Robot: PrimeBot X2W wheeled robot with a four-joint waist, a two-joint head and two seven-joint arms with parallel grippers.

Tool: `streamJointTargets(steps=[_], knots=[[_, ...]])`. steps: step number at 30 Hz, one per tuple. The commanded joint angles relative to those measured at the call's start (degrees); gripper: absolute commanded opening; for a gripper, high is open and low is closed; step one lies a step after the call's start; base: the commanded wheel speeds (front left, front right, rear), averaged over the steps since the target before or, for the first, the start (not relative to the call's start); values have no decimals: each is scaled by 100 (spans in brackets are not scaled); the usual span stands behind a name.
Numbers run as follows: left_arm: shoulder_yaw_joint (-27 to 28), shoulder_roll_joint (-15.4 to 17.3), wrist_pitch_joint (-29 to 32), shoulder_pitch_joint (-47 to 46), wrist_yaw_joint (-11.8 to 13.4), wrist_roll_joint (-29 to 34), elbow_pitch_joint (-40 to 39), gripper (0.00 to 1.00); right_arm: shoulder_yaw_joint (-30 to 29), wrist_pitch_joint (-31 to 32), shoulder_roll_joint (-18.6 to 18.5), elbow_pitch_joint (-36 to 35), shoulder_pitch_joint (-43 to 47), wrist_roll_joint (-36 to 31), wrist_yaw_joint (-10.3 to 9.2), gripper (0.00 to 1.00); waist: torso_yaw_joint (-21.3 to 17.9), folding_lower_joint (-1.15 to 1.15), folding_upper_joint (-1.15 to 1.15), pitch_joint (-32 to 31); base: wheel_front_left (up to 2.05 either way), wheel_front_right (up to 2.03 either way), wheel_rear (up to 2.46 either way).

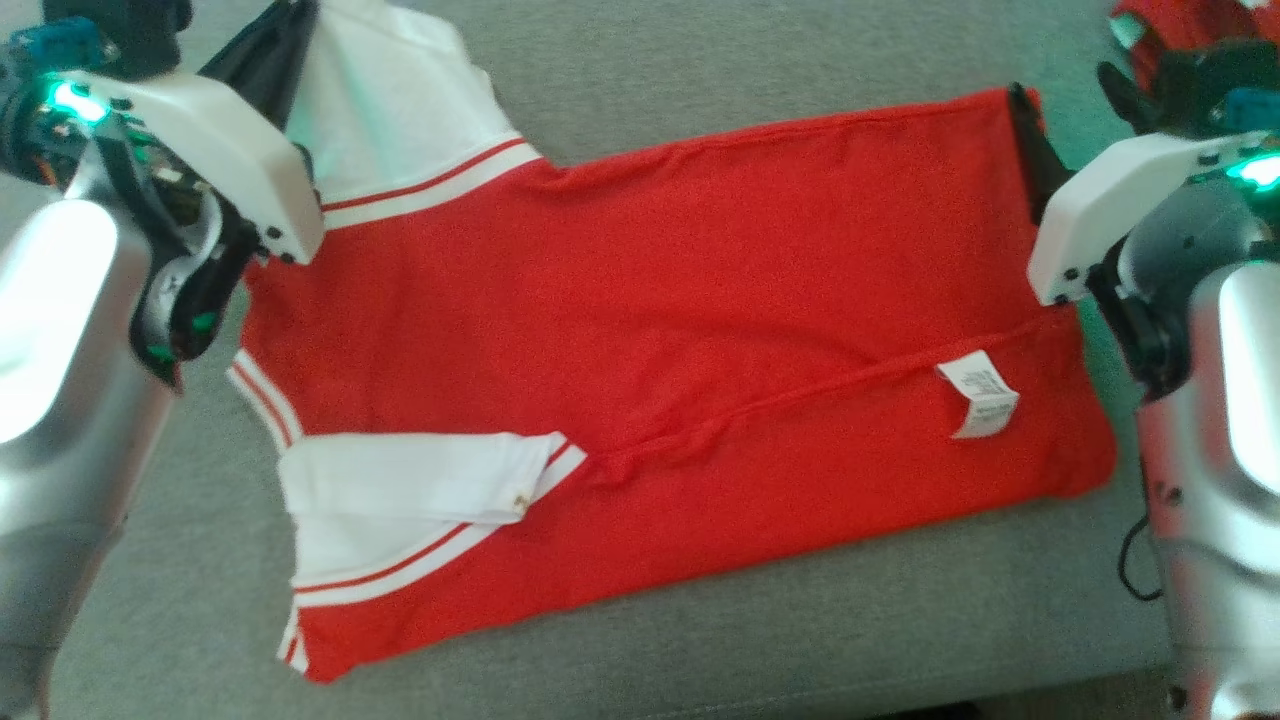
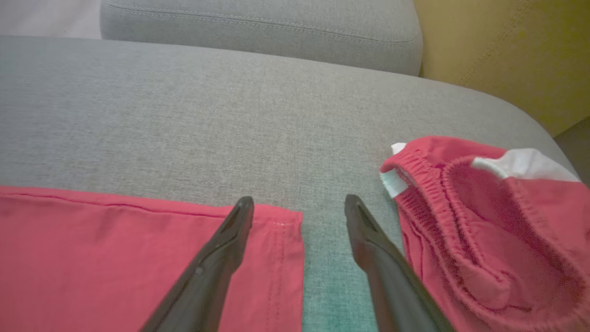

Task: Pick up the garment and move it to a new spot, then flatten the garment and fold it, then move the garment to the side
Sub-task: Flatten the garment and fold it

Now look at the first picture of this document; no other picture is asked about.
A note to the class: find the red and white shirt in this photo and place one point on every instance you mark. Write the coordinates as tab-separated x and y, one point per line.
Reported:
650	300

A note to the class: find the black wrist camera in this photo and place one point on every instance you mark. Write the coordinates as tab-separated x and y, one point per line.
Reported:
1200	75
130	25

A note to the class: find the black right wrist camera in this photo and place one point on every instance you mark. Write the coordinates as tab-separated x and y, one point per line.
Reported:
1200	75

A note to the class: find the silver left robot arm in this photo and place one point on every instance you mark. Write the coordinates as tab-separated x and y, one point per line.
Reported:
60	400

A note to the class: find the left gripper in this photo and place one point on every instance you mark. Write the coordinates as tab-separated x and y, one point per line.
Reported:
200	140

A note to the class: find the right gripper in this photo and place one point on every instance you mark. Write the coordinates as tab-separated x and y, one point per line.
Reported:
1110	210

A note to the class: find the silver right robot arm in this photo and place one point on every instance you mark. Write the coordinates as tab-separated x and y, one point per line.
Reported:
1230	450

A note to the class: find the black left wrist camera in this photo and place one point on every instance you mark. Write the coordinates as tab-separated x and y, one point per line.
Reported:
130	25

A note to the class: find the red shorts with white trim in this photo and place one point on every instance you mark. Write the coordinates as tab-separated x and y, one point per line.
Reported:
1190	20

